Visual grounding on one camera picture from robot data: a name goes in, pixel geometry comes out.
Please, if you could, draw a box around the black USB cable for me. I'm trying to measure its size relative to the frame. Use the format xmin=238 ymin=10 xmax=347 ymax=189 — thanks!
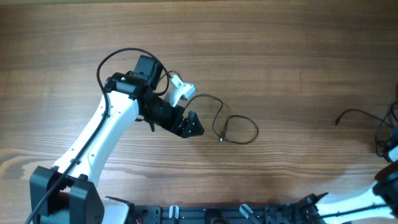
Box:
xmin=183 ymin=93 xmax=259 ymax=146
xmin=335 ymin=108 xmax=394 ymax=128

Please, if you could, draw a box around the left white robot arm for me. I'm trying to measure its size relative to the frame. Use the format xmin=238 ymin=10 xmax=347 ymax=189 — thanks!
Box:
xmin=27 ymin=55 xmax=204 ymax=223

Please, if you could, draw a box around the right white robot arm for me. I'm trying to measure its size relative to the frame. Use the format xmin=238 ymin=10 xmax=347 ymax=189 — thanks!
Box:
xmin=305 ymin=128 xmax=397 ymax=223

